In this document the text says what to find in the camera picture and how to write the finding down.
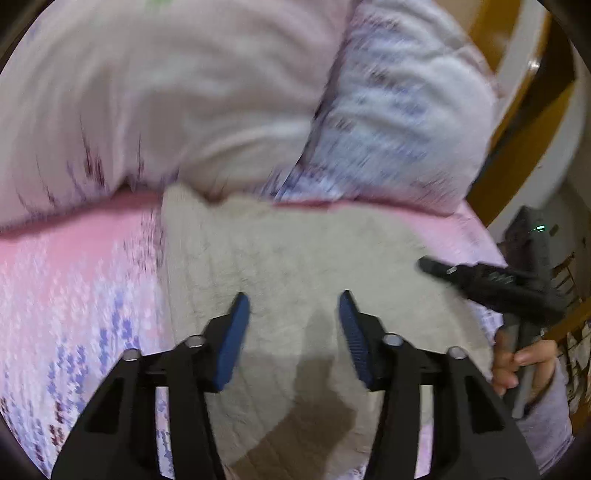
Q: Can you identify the wooden bed headboard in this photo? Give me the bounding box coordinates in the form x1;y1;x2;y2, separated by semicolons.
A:
464;0;585;229

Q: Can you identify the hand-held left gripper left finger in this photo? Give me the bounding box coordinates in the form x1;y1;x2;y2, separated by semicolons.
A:
51;292;251;480

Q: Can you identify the person's right forearm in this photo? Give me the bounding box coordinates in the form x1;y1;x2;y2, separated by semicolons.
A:
515;357;574;480

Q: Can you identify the pale pink pillow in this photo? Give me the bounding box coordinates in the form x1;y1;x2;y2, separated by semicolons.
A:
0;0;356;227

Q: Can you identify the beige fleece cloth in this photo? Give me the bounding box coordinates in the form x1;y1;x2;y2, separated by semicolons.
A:
159;185;497;480

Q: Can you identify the pink floral bed sheet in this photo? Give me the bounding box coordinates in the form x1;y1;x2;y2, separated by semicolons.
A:
0;191;513;480

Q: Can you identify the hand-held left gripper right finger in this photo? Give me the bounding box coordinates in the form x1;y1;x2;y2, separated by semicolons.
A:
338;290;539;480

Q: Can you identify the wooden chair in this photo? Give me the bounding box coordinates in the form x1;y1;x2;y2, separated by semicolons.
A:
549;251;585;311

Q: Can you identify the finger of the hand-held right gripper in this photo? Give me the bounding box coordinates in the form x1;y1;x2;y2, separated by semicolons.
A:
417;256;520;308

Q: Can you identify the white purple floral pillow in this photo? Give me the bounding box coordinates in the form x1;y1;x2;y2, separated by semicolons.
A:
263;0;506;217

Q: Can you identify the person's right hand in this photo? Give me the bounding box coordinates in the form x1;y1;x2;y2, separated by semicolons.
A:
491;325;558;403

